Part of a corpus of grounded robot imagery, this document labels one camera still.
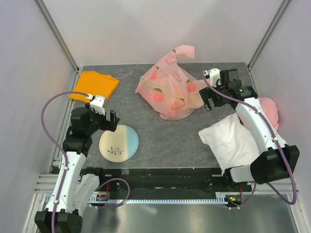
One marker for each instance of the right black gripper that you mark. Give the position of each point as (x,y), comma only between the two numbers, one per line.
(208,92)

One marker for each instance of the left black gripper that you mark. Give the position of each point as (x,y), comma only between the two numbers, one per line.
(108,125)

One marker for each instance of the pink peach plastic bag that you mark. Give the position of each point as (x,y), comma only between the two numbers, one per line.
(169,89)

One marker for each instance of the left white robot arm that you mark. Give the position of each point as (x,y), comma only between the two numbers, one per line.
(74,186)

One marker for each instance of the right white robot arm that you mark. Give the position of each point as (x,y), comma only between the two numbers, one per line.
(276,158)

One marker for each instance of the beige and blue plate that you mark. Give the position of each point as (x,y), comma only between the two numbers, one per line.
(120,145)

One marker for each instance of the orange folded cloth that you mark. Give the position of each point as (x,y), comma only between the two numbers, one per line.
(92,82)

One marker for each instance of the white folded cloth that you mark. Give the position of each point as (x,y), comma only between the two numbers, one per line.
(231,143)

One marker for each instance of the pink cap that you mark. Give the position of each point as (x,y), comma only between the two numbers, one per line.
(269,108)

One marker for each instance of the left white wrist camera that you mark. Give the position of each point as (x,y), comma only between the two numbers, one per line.
(97,103)

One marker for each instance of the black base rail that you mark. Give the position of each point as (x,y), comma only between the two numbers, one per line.
(205,179)

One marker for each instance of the slotted cable duct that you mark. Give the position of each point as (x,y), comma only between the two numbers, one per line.
(220,199)

